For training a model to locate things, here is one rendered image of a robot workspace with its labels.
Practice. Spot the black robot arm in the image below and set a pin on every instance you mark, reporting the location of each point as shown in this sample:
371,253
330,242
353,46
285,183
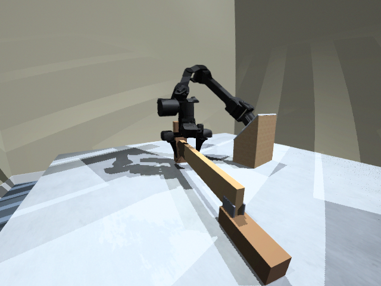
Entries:
179,103

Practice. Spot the long wooden rail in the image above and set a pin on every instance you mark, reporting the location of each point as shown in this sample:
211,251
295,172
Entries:
214,177

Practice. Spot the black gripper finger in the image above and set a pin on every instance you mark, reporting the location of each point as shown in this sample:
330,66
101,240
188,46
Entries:
199,142
173,145

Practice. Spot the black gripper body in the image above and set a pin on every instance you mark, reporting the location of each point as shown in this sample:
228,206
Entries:
168,135

